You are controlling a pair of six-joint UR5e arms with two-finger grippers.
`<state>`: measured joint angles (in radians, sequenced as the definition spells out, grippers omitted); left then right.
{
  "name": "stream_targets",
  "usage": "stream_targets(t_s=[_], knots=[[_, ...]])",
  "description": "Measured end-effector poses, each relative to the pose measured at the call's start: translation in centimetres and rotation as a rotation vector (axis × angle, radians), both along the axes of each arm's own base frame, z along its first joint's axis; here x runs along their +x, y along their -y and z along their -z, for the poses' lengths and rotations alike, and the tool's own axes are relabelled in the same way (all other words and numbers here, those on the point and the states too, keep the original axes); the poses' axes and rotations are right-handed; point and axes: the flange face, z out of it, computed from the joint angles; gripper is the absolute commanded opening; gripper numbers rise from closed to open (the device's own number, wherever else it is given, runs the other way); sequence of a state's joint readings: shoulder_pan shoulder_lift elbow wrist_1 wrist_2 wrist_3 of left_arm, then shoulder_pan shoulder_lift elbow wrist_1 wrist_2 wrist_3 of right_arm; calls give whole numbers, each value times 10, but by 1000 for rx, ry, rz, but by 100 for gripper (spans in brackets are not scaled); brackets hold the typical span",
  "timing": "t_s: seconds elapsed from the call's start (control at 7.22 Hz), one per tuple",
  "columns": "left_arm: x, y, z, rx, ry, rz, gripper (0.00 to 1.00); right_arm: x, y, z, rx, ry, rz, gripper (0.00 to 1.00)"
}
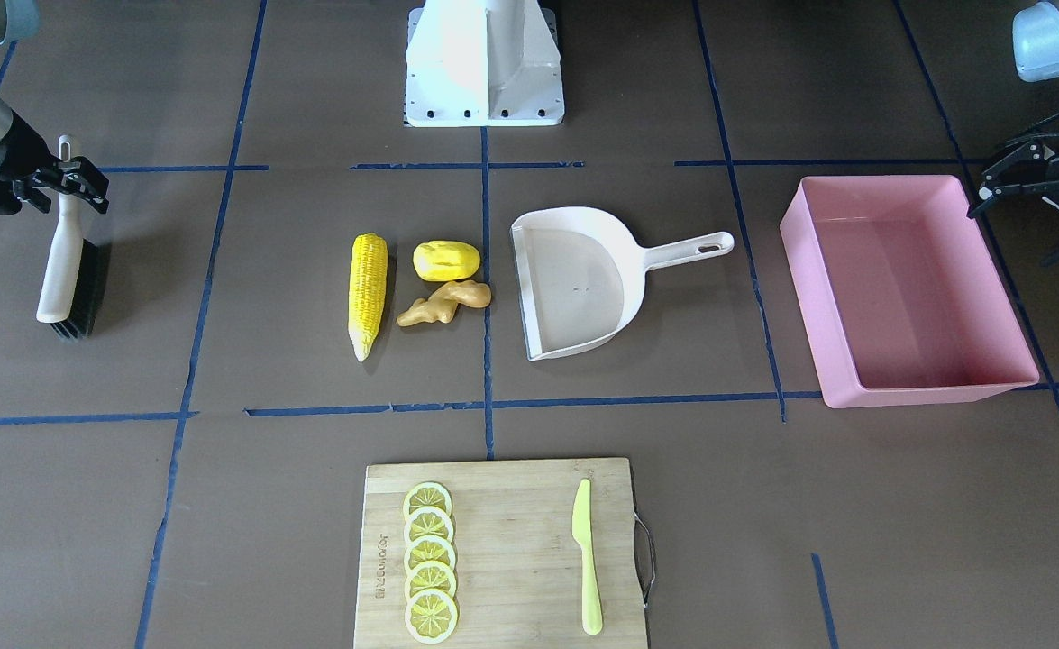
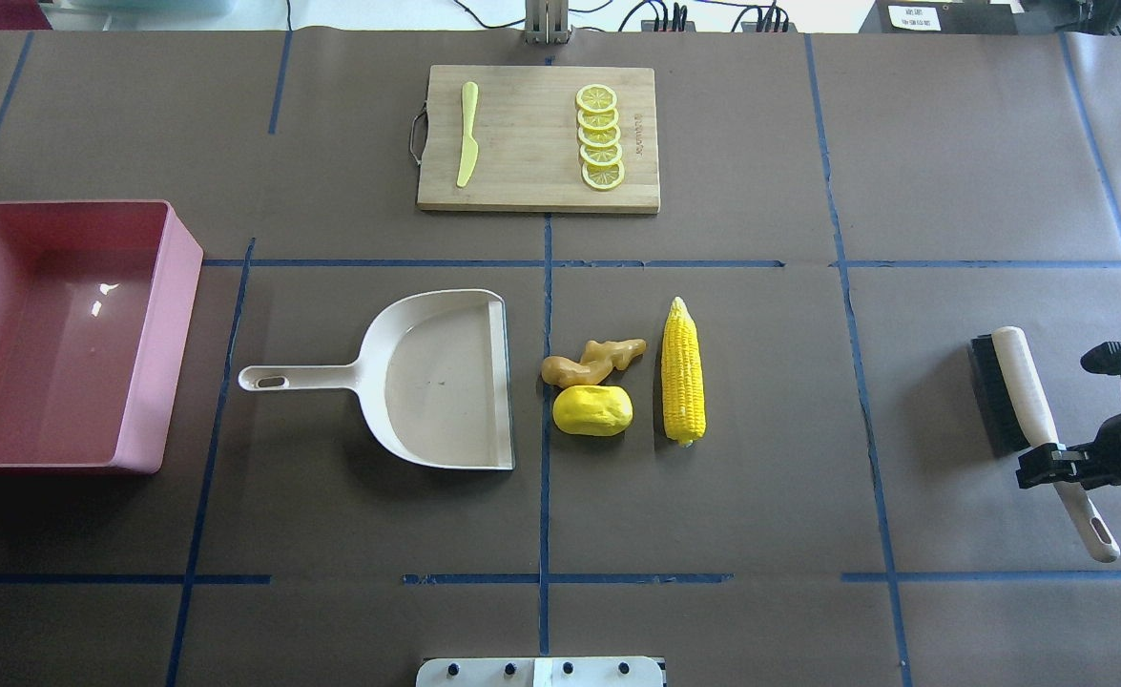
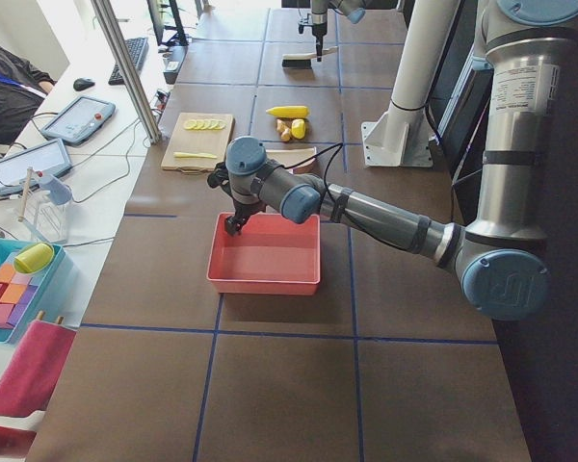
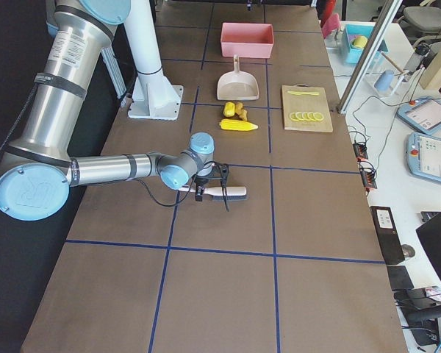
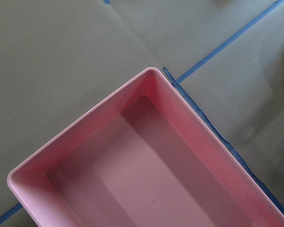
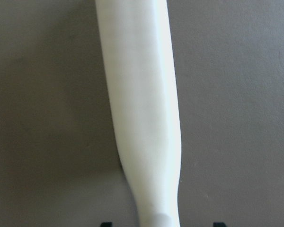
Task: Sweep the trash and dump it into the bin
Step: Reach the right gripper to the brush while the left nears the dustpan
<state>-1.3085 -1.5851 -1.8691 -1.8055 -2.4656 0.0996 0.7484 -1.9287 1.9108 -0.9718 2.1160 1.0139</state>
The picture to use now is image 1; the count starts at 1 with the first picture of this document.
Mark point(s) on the lemon slice two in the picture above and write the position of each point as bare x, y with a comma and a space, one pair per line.
428, 520

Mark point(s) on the yellow plastic knife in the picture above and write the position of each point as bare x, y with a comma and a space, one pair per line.
592, 621

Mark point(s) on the pink plastic bin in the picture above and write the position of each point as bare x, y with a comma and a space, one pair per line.
901, 300

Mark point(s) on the beige plastic dustpan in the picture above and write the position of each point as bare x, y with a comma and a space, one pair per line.
582, 275

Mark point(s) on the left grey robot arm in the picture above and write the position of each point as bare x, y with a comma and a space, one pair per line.
1035, 41

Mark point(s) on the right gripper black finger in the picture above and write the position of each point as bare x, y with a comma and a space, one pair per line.
78, 178

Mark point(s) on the lemon slice four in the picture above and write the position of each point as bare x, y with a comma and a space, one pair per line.
431, 576

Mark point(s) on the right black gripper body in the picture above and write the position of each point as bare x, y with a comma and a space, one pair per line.
28, 149

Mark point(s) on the white handled black brush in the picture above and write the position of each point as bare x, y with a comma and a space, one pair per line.
75, 276

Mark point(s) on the wooden cutting board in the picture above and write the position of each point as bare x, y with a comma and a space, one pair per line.
517, 564

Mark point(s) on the yellow toy corn cob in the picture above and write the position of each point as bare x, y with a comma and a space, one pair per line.
367, 288

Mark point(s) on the lemon slice one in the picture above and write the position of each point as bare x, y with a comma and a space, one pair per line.
428, 494

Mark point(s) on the white camera pole mount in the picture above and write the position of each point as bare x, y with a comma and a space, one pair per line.
483, 64

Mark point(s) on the lemon slice three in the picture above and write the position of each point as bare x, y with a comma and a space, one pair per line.
429, 548

